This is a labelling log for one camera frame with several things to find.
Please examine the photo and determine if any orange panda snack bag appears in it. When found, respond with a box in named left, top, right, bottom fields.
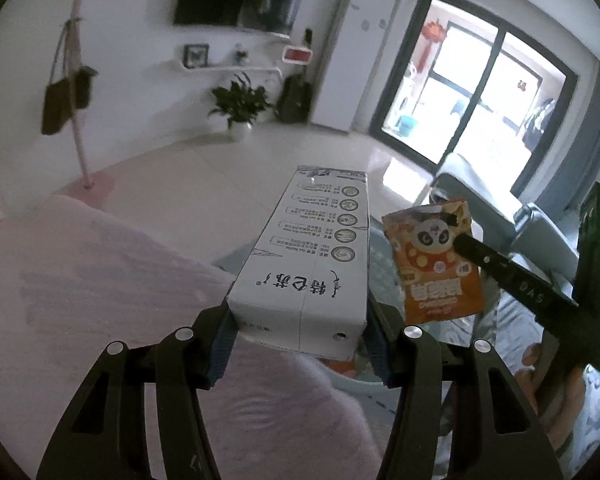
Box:
left=382, top=198, right=486, bottom=324

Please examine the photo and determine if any white milk carton box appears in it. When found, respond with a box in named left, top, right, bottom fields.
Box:
left=226, top=166, right=370, bottom=362

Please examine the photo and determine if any person's right hand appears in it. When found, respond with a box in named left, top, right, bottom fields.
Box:
left=515, top=342, right=585, bottom=452

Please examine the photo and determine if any grey sofa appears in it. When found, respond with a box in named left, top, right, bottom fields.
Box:
left=432, top=153, right=579, bottom=282

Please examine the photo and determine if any pink fluffy table cloth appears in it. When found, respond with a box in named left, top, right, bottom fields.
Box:
left=0, top=196, right=381, bottom=479

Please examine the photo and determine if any dark guitar bag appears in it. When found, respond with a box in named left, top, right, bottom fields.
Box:
left=275, top=74, right=312, bottom=124

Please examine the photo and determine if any brown hanging bag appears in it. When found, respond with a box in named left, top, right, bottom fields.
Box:
left=41, top=78, right=71, bottom=136

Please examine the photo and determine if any white tall cabinet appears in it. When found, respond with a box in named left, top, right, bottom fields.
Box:
left=310, top=0, right=396, bottom=131

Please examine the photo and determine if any green potted plant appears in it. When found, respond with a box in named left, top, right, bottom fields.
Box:
left=208, top=72, right=272, bottom=142

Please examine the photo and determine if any framed picture on shelf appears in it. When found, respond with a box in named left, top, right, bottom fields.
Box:
left=182, top=44, right=209, bottom=70

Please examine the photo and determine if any red white wall box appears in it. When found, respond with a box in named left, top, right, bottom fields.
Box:
left=282, top=46, right=313, bottom=66

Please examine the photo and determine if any white curved wall shelf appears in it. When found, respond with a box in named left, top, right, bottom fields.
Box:
left=162, top=60, right=284, bottom=79

